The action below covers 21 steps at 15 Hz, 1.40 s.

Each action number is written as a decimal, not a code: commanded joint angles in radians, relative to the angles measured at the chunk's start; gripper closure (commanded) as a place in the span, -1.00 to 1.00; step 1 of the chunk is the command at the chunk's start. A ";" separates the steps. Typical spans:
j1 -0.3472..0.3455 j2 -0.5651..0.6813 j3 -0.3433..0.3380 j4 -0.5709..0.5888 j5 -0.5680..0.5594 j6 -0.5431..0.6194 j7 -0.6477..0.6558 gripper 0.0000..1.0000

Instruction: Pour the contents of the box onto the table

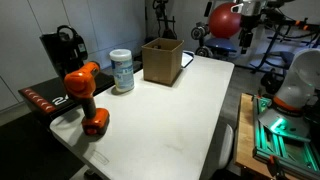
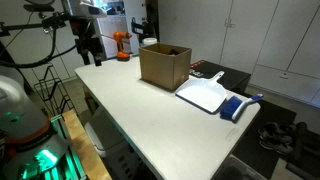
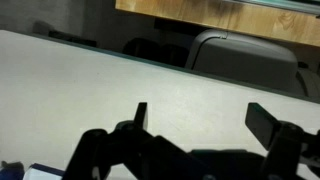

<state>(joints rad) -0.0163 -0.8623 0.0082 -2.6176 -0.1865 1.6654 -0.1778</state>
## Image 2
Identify grey sneaker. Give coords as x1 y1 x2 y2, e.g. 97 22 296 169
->
259 138 295 156
258 121 297 140

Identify black wire rack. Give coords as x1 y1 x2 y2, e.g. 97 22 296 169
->
32 64 76 116

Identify white wipes canister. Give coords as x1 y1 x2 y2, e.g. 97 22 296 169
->
141 37 158 48

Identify white laundry basket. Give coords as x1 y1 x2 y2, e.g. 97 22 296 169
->
83 105 148 180

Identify wooden board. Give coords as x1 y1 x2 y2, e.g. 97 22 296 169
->
61 109 113 180

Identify blue white hand brush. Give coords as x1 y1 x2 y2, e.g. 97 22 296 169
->
219 93 264 122

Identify brown cardboard box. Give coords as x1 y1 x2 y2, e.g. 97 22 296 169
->
138 42 193 92

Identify black floor mat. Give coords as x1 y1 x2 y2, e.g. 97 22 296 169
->
231 93 298 180

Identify black cloth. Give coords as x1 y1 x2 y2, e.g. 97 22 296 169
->
167 48 182 56

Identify white plastic dustpan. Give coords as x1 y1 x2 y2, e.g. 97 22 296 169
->
175 70 229 114

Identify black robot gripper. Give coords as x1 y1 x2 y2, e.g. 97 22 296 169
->
69 14 103 67

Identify orange cordless drill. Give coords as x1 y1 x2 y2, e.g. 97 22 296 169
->
112 31 133 62

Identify black red-trimmed tray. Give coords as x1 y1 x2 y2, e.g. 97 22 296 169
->
188 59 252 95

